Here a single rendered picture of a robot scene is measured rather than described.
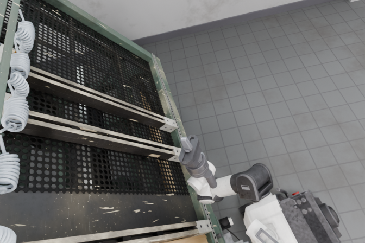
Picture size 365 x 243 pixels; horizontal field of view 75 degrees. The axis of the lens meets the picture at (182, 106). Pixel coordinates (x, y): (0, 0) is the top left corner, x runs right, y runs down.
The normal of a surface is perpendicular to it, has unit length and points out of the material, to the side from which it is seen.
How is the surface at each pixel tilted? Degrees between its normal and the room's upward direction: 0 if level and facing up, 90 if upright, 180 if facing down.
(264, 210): 23
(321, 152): 0
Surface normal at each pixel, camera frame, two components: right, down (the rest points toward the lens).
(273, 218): -0.51, -0.36
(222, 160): -0.16, -0.53
